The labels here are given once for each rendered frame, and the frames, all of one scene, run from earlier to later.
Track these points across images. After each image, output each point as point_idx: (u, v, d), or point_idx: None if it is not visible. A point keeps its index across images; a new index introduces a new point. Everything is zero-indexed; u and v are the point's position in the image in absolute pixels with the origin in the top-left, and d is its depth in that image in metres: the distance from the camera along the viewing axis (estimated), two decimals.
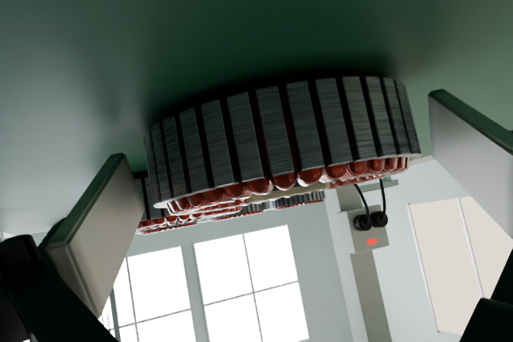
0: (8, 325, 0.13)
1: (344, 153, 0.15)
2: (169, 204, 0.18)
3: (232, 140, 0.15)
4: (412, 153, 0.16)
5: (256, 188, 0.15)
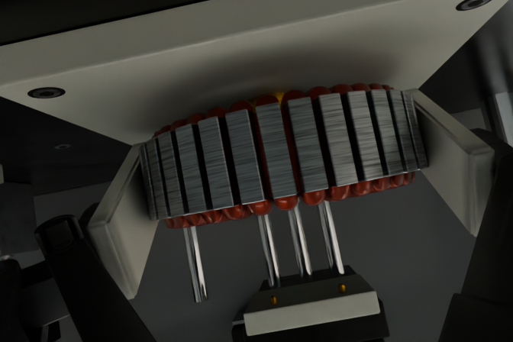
0: (53, 300, 0.13)
1: (349, 173, 0.14)
2: (166, 220, 0.17)
3: (231, 159, 0.14)
4: (419, 168, 0.16)
5: (257, 211, 0.14)
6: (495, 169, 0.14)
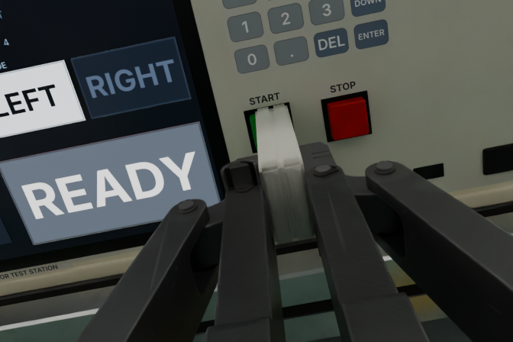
0: None
1: None
2: None
3: None
4: None
5: None
6: (308, 180, 0.16)
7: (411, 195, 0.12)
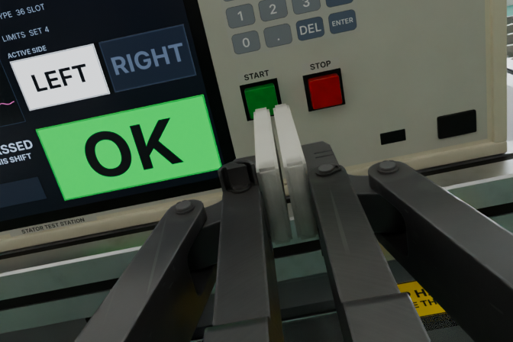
0: None
1: None
2: None
3: None
4: None
5: None
6: (311, 179, 0.16)
7: (414, 194, 0.12)
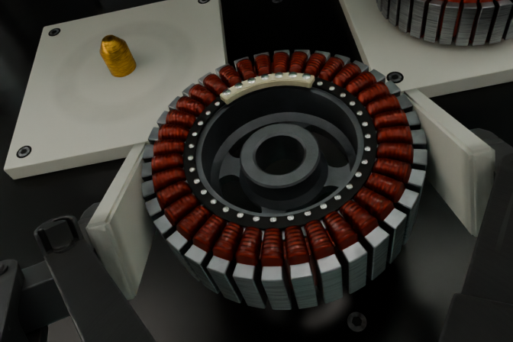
0: (53, 301, 0.13)
1: (240, 281, 0.15)
2: (410, 171, 0.16)
3: (341, 268, 0.16)
4: (162, 234, 0.17)
5: (325, 250, 0.15)
6: (496, 169, 0.14)
7: None
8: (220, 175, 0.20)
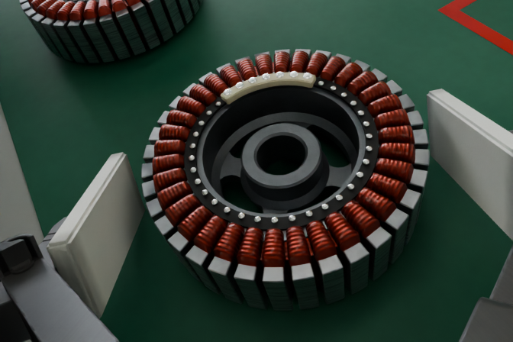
0: (10, 324, 0.13)
1: (242, 282, 0.15)
2: (412, 171, 0.16)
3: (343, 269, 0.16)
4: (163, 235, 0.17)
5: (327, 251, 0.15)
6: None
7: None
8: (221, 175, 0.20)
